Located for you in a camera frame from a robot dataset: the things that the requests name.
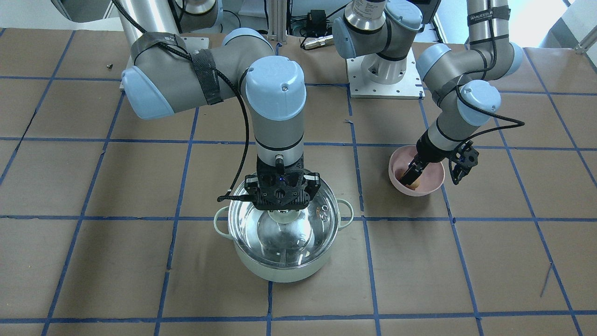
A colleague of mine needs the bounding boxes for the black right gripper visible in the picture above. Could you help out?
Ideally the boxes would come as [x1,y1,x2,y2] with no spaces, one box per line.
[244,157,321,210]

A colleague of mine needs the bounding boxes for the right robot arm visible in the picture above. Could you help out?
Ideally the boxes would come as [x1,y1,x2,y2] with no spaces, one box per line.
[111,0,322,211]

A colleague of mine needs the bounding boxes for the white pot with steel interior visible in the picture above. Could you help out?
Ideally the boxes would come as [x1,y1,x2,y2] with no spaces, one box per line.
[214,179,354,283]

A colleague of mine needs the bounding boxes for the pink bowl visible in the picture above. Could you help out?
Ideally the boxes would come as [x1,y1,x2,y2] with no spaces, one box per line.
[388,145,445,196]

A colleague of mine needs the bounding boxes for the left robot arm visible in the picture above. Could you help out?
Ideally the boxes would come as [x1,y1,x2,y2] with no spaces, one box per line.
[332,0,522,188]

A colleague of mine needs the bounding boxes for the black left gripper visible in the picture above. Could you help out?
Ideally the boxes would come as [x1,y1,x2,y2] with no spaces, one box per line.
[398,131,479,186]

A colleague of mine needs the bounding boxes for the brown egg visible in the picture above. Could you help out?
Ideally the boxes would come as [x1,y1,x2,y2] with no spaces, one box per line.
[395,170,431,190]

